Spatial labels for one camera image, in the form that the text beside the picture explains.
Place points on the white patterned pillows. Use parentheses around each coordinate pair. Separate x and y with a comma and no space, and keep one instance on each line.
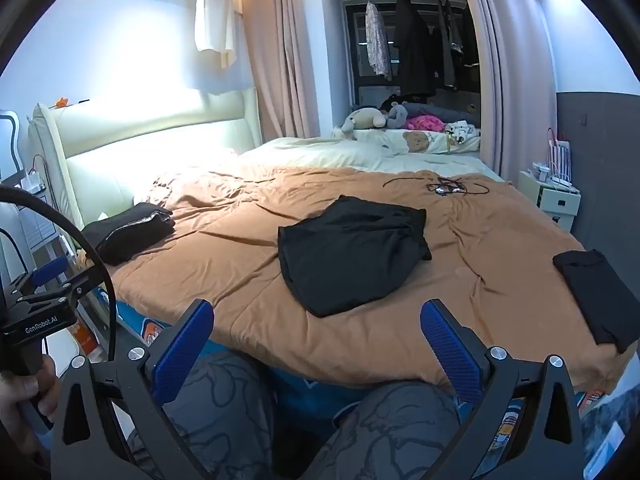
(310,152)

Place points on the grey cloth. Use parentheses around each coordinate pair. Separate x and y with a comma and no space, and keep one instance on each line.
(450,112)

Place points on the hanging black coat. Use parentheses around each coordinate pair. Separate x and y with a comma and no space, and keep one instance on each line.
(412,45)

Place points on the person's left leg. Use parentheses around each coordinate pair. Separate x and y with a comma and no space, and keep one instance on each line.
(220,410)

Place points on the cream padded headboard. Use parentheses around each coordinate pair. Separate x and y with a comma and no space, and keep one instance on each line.
(150,125)

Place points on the blue printed bedsheet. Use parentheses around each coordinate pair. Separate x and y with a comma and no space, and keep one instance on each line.
(300,400)

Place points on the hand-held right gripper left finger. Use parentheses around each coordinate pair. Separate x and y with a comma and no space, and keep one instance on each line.
(182,345)

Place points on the orange blanket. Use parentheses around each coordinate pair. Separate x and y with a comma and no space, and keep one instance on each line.
(240,240)

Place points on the striped gift bag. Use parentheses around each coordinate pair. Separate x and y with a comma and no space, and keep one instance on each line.
(560,155)

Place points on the orange box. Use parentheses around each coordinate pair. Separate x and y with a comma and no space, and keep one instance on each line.
(85,340)

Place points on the person's right leg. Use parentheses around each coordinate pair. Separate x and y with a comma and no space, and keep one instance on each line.
(390,425)

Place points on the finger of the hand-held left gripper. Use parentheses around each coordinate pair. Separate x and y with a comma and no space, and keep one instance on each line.
(50,269)

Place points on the folded black clothes stack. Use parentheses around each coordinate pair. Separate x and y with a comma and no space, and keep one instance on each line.
(125,232)

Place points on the hanging floral garment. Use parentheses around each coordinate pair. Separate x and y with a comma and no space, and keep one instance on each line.
(376,40)

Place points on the hanging white shirt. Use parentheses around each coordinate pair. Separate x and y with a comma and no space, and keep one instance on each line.
(215,15)

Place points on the beige plush toy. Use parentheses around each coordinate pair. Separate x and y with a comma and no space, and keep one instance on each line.
(362,119)

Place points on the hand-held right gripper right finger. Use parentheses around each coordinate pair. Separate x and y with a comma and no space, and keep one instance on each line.
(450,350)

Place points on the grey plush toy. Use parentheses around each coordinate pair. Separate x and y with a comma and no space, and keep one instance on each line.
(397,115)

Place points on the white framed mirror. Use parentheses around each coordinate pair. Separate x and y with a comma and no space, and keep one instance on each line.
(12,135)

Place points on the small orange object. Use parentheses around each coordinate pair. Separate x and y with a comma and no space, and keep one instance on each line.
(60,102)

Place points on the black pants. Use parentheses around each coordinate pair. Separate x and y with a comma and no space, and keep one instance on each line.
(345,255)

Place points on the hanging dark garments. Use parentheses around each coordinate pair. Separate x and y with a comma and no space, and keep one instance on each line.
(452,35)

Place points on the white nightstand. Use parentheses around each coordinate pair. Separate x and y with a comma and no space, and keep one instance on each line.
(555,207)

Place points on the person's left hand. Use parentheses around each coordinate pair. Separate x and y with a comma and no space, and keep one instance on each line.
(17,395)

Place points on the pink cloth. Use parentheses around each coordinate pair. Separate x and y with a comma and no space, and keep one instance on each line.
(425,123)

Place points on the white printed cloth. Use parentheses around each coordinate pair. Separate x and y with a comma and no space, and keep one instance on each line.
(462,130)

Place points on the white chargers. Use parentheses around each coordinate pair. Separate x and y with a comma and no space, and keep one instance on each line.
(34,181)

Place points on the flat black cloth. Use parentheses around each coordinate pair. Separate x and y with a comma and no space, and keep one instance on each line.
(595,290)

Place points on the grey bedside cabinet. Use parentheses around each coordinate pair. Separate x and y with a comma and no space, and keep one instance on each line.
(40,225)

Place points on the person's leg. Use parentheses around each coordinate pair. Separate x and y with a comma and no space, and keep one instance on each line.
(390,425)
(220,410)

